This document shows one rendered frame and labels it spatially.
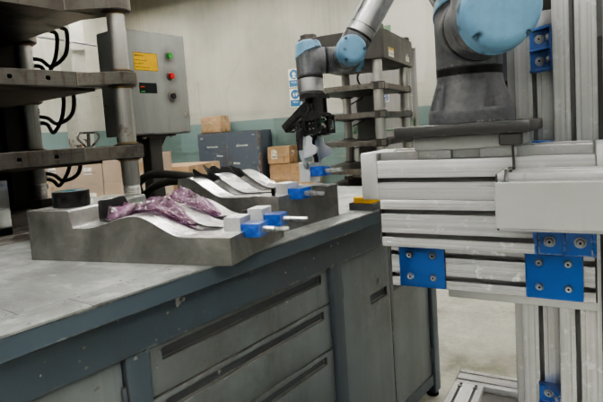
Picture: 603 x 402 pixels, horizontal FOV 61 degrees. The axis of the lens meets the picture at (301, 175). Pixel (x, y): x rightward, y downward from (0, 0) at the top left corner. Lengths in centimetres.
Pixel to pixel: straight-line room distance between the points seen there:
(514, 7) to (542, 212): 29
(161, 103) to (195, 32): 760
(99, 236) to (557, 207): 86
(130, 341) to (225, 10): 859
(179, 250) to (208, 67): 848
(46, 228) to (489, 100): 94
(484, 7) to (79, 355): 82
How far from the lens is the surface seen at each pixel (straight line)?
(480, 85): 94
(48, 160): 179
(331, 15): 839
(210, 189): 142
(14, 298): 99
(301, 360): 138
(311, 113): 146
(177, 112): 216
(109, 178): 531
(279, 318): 128
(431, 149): 95
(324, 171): 143
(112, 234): 113
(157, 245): 106
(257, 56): 890
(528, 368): 129
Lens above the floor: 104
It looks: 5 degrees down
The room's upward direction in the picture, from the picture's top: 4 degrees counter-clockwise
